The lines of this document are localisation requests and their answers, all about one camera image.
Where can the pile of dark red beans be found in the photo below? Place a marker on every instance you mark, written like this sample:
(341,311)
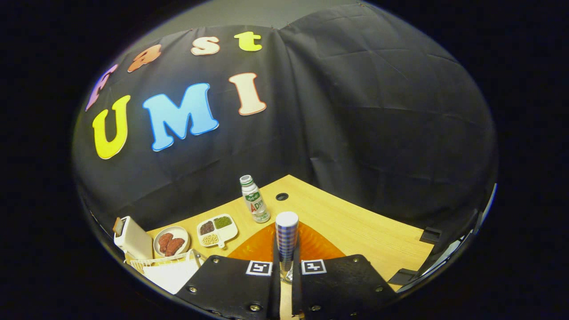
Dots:
(206,227)

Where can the pile of yellow beans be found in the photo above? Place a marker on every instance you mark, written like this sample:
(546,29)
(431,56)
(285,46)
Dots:
(210,239)

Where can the black table edge clamp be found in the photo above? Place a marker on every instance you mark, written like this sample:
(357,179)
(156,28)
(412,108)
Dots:
(402,277)
(430,234)

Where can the black backdrop cloth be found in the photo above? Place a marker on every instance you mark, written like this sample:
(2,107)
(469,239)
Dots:
(355,111)

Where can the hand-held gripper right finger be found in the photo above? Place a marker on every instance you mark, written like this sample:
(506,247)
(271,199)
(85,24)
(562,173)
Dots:
(342,284)

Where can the white and green drink bottle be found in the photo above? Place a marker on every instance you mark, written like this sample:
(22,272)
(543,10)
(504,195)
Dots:
(255,202)

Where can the pile of green beans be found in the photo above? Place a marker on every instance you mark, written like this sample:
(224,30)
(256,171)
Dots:
(222,222)

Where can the white divided tray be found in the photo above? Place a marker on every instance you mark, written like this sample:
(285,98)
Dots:
(227,233)

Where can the slice of toast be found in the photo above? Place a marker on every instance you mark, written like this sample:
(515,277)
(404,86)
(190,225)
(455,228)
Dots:
(118,226)

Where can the pink plate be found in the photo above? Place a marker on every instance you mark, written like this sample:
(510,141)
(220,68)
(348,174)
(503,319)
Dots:
(180,232)

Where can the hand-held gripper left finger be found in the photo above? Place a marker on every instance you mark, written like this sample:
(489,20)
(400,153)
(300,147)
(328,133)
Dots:
(226,284)

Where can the white toaster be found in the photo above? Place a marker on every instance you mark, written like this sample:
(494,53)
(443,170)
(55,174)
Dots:
(135,242)

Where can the brown meat piece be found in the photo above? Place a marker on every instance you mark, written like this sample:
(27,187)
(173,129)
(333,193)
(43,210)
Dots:
(175,246)
(164,242)

